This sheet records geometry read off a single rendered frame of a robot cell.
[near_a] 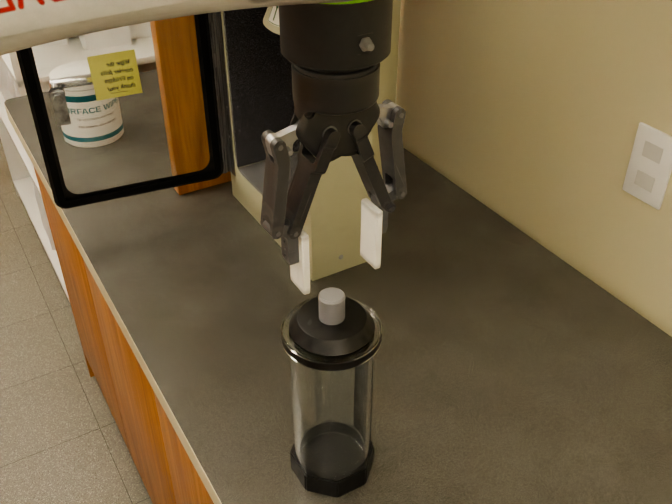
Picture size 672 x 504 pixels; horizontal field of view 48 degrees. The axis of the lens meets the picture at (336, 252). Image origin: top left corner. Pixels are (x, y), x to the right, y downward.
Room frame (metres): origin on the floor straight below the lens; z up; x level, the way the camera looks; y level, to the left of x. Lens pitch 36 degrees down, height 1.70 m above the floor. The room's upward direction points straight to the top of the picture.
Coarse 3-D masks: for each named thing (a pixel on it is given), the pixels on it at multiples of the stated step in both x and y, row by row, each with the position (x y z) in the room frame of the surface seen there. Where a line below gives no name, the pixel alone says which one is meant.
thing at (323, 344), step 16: (336, 288) 0.61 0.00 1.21; (304, 304) 0.62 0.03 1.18; (320, 304) 0.60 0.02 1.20; (336, 304) 0.59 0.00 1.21; (352, 304) 0.62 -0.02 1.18; (304, 320) 0.60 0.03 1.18; (320, 320) 0.60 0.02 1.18; (336, 320) 0.59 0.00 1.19; (352, 320) 0.60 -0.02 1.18; (368, 320) 0.60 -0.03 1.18; (304, 336) 0.58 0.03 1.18; (320, 336) 0.57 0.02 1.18; (336, 336) 0.57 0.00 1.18; (352, 336) 0.57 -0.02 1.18; (368, 336) 0.58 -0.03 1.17; (320, 352) 0.56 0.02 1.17; (336, 352) 0.56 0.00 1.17
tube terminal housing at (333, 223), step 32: (384, 64) 1.10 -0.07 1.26; (384, 96) 1.11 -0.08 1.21; (352, 160) 1.01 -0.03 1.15; (256, 192) 1.15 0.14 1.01; (320, 192) 0.98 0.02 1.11; (352, 192) 1.01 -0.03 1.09; (320, 224) 0.98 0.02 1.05; (352, 224) 1.01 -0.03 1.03; (320, 256) 0.98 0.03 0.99; (352, 256) 1.01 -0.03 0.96
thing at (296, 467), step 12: (300, 360) 0.56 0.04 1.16; (360, 360) 0.56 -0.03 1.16; (372, 444) 0.61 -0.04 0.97; (372, 456) 0.60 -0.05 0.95; (300, 468) 0.57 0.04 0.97; (300, 480) 0.57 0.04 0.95; (312, 480) 0.56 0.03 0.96; (324, 480) 0.56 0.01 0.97; (336, 480) 0.55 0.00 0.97; (348, 480) 0.56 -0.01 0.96; (360, 480) 0.57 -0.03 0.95; (324, 492) 0.56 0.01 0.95; (336, 492) 0.55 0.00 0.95
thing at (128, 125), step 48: (48, 48) 1.13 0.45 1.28; (96, 48) 1.16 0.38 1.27; (144, 48) 1.18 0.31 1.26; (192, 48) 1.22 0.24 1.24; (48, 96) 1.12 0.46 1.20; (96, 96) 1.15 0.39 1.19; (144, 96) 1.18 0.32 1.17; (192, 96) 1.21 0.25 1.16; (96, 144) 1.14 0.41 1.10; (144, 144) 1.17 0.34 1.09; (192, 144) 1.21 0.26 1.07
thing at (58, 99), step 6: (54, 90) 1.12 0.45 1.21; (60, 90) 1.12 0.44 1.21; (54, 96) 1.11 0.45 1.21; (60, 96) 1.11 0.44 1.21; (54, 102) 1.11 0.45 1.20; (60, 102) 1.11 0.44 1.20; (54, 108) 1.11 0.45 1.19; (60, 108) 1.11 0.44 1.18; (66, 108) 1.12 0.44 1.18; (60, 114) 1.11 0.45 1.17; (66, 114) 1.11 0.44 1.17; (60, 120) 1.11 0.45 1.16; (66, 120) 1.11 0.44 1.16
